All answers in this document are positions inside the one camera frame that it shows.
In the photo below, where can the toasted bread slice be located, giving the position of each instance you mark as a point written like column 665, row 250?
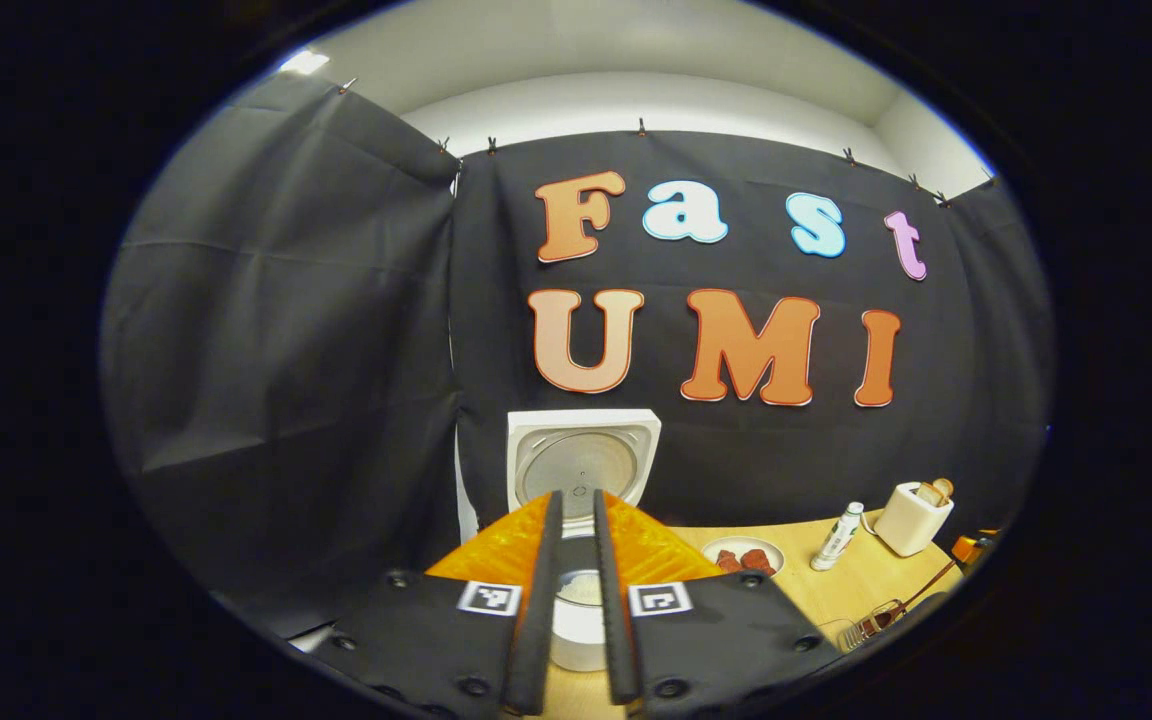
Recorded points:
column 944, row 488
column 928, row 494

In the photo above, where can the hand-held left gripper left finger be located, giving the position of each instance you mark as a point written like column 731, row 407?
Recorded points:
column 533, row 620

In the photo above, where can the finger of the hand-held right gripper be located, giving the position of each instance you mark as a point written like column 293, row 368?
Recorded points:
column 976, row 547

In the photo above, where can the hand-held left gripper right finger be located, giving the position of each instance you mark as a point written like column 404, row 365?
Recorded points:
column 616, row 620

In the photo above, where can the cream toaster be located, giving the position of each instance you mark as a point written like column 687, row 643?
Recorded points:
column 906, row 525

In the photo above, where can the white bottle green label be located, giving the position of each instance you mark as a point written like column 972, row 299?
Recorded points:
column 836, row 540

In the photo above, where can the white plate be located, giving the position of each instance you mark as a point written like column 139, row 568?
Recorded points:
column 726, row 545

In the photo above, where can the ceiling light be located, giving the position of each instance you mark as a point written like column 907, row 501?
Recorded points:
column 304, row 62

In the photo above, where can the white rice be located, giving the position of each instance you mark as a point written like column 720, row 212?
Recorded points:
column 581, row 588

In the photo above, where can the black backdrop cloth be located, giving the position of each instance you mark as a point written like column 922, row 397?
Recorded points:
column 286, row 350

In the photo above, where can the wooden spoon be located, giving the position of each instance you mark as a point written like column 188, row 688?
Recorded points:
column 921, row 591

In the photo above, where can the white rice cooker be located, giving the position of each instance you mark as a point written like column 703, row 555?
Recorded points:
column 581, row 455

